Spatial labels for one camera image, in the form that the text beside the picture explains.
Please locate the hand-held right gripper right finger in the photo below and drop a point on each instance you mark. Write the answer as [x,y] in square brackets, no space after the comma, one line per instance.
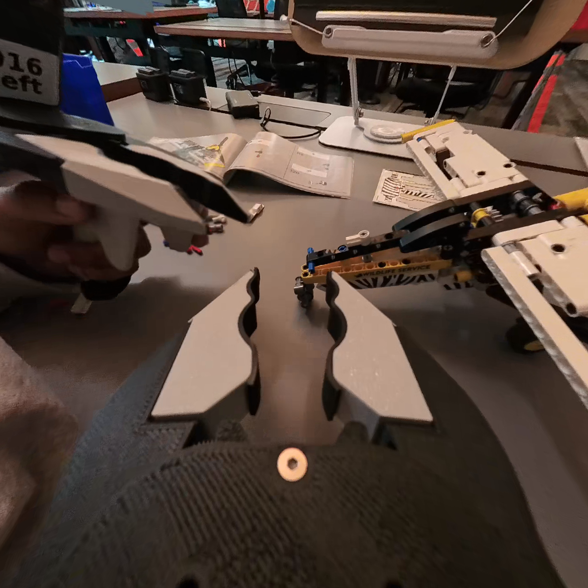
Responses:
[376,372]

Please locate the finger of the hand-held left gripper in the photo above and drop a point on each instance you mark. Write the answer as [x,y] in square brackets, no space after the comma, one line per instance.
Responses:
[128,188]
[197,183]

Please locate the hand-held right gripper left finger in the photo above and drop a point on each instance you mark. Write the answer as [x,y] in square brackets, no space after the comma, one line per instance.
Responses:
[206,367]

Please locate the blue lego pin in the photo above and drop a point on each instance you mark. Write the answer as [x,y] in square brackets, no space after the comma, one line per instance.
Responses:
[310,251]

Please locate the white yellow lego plane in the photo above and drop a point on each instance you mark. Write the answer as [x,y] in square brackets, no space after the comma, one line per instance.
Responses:
[482,170]

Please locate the person's left forearm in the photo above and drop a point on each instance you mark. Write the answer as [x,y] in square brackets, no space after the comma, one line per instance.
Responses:
[27,289]

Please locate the pile of loose lego pieces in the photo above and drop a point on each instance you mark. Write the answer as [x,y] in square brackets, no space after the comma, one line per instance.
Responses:
[216,226]

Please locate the white lego panel piece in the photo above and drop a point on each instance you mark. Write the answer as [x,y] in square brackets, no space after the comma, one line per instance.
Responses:
[255,211]

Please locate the white flat lego beam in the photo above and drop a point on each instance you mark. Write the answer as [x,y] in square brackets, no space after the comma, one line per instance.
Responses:
[81,304]

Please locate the person's left hand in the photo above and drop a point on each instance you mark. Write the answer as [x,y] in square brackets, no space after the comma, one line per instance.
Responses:
[32,225]

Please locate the blue plastic bin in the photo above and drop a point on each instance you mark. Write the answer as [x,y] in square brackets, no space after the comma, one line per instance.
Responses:
[87,92]

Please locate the open instruction booklet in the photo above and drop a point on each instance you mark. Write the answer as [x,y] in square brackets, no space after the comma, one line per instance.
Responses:
[285,160]

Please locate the black power adapter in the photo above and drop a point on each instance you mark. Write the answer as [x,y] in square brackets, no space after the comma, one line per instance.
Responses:
[242,103]

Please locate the grey closed laptop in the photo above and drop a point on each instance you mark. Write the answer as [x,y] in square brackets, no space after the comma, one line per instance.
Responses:
[298,112]

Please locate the zebra striped sticker sheet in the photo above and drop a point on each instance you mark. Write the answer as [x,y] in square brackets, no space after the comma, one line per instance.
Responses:
[404,190]

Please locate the person's grey hoodie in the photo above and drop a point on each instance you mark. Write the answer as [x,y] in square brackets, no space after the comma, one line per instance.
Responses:
[27,436]

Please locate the white desk lamp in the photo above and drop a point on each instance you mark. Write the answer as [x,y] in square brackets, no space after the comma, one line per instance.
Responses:
[413,32]

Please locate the black office chair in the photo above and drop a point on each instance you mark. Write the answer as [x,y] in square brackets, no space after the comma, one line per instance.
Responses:
[445,92]

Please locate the white paper sheet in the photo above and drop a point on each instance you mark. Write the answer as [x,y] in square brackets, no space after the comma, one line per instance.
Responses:
[582,151]

